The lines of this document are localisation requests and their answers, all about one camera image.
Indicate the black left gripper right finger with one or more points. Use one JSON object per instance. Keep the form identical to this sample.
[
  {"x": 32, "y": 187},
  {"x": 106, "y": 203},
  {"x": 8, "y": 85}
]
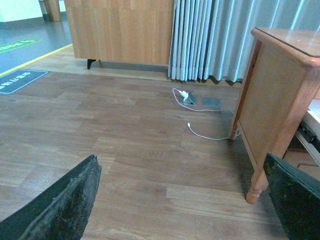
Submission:
[{"x": 295, "y": 196}]

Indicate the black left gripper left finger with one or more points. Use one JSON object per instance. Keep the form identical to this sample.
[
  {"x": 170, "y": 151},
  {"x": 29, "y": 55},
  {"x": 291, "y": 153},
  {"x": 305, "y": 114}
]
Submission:
[{"x": 62, "y": 211}]

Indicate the wooden nightstand cabinet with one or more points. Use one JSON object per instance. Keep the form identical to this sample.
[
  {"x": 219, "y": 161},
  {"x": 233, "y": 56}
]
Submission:
[{"x": 282, "y": 78}]

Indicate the closed metal floor socket cover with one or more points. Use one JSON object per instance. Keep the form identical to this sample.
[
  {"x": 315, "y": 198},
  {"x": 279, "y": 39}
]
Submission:
[{"x": 212, "y": 102}]

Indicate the open metal floor socket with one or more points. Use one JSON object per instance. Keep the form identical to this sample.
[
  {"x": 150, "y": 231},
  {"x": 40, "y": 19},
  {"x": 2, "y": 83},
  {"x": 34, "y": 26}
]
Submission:
[{"x": 191, "y": 100}]

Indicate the dark floor sign sticker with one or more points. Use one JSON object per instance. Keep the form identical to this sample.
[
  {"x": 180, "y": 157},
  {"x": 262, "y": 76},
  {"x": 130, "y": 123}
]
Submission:
[{"x": 17, "y": 79}]

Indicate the white charger plug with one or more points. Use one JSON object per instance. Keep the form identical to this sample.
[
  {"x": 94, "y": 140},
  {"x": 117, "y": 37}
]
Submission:
[{"x": 184, "y": 94}]

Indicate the green floor sticker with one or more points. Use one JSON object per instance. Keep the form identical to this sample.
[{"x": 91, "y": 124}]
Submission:
[{"x": 17, "y": 44}]

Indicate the grey pleated curtain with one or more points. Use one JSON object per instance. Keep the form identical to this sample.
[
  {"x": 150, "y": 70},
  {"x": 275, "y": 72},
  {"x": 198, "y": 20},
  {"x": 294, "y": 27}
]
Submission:
[{"x": 212, "y": 38}]

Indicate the light wooden partition panel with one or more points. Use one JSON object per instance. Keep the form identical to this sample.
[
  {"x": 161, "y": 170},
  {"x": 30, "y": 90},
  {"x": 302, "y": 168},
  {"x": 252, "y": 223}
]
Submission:
[{"x": 121, "y": 31}]

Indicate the round wooden column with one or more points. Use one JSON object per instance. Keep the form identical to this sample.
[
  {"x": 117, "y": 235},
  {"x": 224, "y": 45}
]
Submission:
[{"x": 53, "y": 10}]

